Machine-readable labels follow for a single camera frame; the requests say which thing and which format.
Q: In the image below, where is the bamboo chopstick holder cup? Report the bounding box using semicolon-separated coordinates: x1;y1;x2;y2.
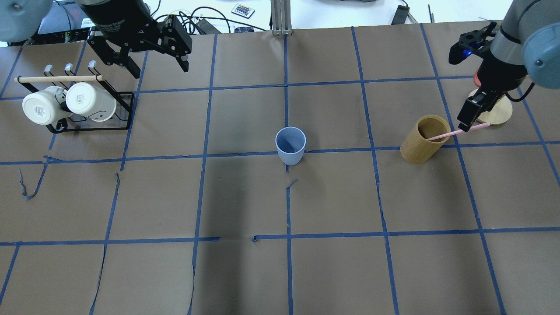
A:
399;115;451;164

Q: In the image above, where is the white mug far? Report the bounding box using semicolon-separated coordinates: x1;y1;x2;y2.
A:
66;82;117;122

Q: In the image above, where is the black wire mug rack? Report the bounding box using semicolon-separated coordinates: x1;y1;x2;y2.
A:
14;60;134;134

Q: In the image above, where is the pink chopstick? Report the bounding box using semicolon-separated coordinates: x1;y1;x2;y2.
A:
426;122;491;142

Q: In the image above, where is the white mug near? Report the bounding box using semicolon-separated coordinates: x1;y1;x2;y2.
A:
22;86;73;126

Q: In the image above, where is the black power adapter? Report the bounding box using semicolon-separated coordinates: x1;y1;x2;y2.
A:
391;5;410;25

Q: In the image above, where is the light blue plastic cup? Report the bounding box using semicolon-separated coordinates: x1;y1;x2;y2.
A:
275;127;307;166

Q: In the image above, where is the wooden dowel rack handle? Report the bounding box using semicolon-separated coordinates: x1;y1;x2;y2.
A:
14;75;105;84

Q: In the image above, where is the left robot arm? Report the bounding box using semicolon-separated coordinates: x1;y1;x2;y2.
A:
1;0;193;78

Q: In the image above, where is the aluminium frame post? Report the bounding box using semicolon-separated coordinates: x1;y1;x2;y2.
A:
270;0;293;36

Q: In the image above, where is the wooden mug tree stand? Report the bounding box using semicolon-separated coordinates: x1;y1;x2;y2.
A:
469;91;513;126

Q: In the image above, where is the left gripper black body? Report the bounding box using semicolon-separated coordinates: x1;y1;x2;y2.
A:
87;20;169;79

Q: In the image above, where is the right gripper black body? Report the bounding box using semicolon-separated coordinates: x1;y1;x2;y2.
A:
448;21;504;92

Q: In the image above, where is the white mug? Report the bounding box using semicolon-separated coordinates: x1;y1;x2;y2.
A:
66;82;117;122
22;86;73;126

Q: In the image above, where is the small remote control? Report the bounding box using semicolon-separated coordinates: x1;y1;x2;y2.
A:
231;3;256;19

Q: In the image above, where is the orange cup on stand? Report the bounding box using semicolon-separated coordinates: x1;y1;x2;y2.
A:
473;71;482;88

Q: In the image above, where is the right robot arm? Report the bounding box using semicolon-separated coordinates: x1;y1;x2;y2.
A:
448;0;560;132

